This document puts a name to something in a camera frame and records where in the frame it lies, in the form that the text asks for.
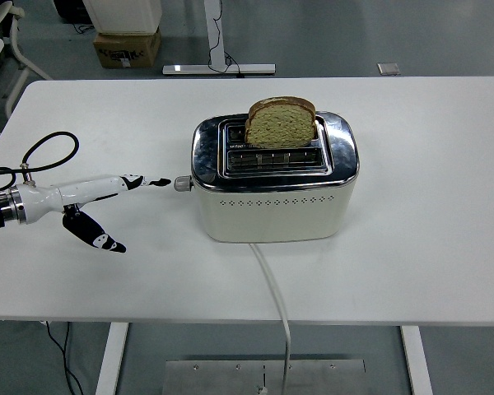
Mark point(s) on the cream chrome two-slot toaster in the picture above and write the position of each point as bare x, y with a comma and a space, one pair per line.
271, 218

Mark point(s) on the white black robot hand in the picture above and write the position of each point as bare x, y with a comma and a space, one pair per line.
86, 187

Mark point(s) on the white table leg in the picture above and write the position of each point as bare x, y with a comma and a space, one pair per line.
111, 362
416, 362

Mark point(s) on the grey floor socket plate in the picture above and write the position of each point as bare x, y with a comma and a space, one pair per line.
388, 68

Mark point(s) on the white desk leg stand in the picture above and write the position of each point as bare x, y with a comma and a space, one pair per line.
216, 68

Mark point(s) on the white office chair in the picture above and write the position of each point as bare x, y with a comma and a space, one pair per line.
18, 53

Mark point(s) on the brown cardboard box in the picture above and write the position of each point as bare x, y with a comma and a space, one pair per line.
125, 49

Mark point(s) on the brown bread slice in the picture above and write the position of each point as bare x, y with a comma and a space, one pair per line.
280, 127

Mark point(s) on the black equipment on floor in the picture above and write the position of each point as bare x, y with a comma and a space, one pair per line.
70, 10

